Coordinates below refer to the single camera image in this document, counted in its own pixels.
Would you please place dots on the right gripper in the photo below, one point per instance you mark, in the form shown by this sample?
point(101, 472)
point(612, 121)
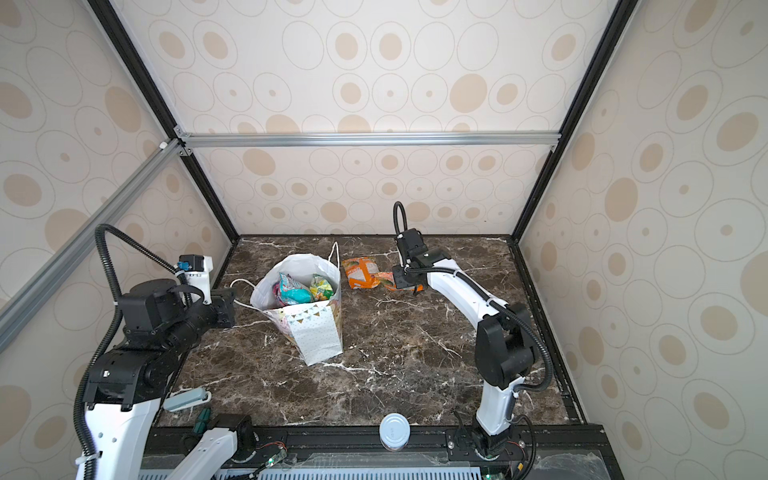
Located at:
point(400, 281)

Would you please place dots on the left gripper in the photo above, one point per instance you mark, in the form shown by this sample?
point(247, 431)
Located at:
point(225, 297)

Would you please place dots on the orange snack packet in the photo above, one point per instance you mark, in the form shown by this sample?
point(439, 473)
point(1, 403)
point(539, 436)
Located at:
point(361, 272)

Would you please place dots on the teal Fox's candy packet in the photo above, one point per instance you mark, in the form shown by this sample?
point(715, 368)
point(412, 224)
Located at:
point(293, 292)

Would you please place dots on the white paper bag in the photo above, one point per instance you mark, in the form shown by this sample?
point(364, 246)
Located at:
point(315, 327)

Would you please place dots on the green snack packet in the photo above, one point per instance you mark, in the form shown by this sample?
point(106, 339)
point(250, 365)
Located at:
point(320, 288)

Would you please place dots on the pink Fox's candy packet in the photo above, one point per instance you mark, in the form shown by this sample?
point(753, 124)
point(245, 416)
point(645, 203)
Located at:
point(393, 283)

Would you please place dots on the purple snack packet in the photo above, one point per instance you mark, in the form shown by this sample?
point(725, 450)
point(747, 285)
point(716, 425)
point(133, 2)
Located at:
point(276, 292)

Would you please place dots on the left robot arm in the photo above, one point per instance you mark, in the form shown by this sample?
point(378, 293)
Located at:
point(155, 325)

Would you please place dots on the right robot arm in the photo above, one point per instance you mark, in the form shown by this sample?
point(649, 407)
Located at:
point(509, 356)

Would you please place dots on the white round cap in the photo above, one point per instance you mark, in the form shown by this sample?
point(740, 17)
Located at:
point(394, 432)

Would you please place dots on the horizontal aluminium bar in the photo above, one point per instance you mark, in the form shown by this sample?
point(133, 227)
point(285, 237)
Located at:
point(369, 139)

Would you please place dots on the diagonal aluminium bar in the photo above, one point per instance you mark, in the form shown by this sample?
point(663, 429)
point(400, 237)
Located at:
point(37, 291)

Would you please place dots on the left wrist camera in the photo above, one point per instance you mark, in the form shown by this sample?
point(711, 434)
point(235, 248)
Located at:
point(197, 270)

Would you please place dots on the grey tool handle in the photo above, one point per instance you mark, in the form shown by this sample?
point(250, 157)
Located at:
point(187, 399)

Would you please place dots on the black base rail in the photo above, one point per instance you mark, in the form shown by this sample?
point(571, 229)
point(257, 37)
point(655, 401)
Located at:
point(434, 452)

